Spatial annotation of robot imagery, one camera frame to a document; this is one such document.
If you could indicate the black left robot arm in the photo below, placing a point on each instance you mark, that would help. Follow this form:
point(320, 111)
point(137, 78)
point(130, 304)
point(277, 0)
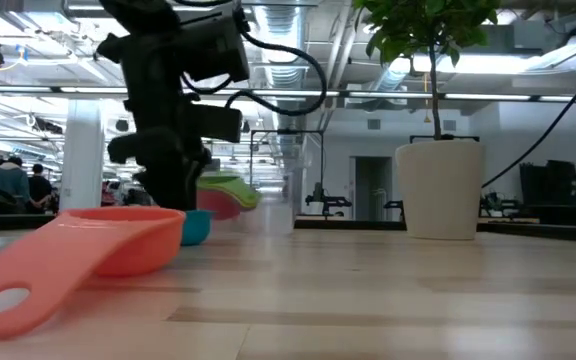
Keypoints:
point(143, 45)

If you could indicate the black background robot arm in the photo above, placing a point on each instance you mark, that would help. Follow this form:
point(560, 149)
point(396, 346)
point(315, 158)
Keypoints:
point(328, 201)

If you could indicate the blue measuring cup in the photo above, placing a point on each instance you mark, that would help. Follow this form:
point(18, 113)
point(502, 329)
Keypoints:
point(198, 227)

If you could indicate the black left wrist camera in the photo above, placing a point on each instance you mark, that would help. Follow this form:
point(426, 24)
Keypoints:
point(218, 50)

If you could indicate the black equipment rack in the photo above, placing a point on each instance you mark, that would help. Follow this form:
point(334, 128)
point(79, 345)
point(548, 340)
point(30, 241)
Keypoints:
point(548, 180)

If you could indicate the green measuring cup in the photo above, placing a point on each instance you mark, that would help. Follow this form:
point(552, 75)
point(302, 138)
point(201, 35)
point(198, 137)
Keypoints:
point(240, 190)

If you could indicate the black round ceiling camera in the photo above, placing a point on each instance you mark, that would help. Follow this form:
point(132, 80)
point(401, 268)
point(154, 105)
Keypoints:
point(119, 125)

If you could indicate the red measuring cup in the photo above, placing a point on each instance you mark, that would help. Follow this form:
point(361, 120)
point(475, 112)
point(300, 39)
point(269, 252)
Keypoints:
point(220, 205)

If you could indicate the long ceiling light strip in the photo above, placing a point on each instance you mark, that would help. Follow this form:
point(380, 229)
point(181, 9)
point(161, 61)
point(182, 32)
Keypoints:
point(18, 89)
point(488, 97)

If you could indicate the black frame bar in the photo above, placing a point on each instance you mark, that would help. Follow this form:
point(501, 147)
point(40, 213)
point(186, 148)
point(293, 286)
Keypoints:
point(463, 138)

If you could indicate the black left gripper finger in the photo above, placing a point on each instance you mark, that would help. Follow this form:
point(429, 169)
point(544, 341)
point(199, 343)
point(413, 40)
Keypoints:
point(188, 180)
point(160, 185)

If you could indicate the white planter pot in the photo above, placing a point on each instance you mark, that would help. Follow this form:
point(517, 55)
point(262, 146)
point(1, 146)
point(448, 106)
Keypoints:
point(440, 185)

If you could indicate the green potted tree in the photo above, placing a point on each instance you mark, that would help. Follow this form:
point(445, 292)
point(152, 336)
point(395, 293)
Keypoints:
point(418, 20)

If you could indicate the person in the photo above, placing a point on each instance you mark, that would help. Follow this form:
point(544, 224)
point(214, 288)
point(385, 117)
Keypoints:
point(40, 190)
point(10, 185)

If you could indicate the coral measuring cup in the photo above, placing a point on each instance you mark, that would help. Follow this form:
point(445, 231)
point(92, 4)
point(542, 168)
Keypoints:
point(68, 245)

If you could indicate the white building column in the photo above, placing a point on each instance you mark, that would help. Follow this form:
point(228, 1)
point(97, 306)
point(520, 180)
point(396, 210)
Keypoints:
point(83, 150)

